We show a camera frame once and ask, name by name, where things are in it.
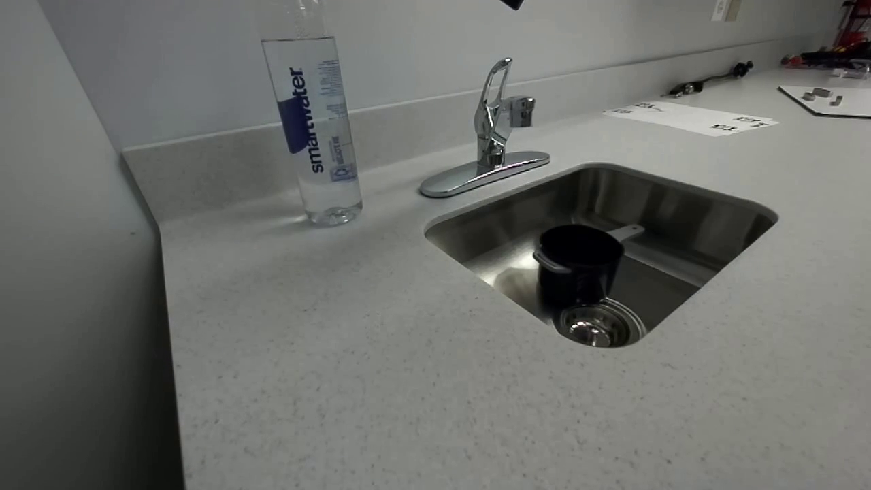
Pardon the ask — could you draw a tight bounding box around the chrome sink faucet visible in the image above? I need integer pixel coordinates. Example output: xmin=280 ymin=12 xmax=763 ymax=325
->
xmin=416 ymin=56 xmax=552 ymax=201

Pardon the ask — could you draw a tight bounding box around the white paper with markers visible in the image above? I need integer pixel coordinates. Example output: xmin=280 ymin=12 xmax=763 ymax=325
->
xmin=605 ymin=97 xmax=782 ymax=143

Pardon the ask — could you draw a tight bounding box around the black pen-like tool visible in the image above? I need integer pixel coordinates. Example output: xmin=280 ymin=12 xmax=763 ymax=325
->
xmin=666 ymin=58 xmax=756 ymax=102

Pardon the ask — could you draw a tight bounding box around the clear smartwater bottle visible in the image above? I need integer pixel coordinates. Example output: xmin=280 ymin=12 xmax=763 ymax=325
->
xmin=259 ymin=0 xmax=364 ymax=229

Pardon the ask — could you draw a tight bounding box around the stainless steel sink basin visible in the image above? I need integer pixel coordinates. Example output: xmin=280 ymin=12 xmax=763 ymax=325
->
xmin=423 ymin=162 xmax=782 ymax=351

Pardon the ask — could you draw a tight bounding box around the metal sink drain strainer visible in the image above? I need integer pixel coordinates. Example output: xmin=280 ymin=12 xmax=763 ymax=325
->
xmin=549 ymin=297 xmax=650 ymax=351

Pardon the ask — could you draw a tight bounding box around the white calibration board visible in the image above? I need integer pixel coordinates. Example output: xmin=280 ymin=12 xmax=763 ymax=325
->
xmin=777 ymin=79 xmax=871 ymax=122

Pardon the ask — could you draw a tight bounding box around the red and black equipment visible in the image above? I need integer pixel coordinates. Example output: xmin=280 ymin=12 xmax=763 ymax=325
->
xmin=782 ymin=0 xmax=871 ymax=73

